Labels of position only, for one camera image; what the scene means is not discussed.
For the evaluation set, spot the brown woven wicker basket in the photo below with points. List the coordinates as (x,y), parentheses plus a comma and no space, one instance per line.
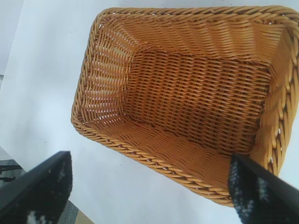
(187,98)

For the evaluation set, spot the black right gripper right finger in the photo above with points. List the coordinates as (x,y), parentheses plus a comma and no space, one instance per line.
(264,193)

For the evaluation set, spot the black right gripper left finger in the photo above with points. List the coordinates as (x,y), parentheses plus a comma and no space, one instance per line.
(35,191)

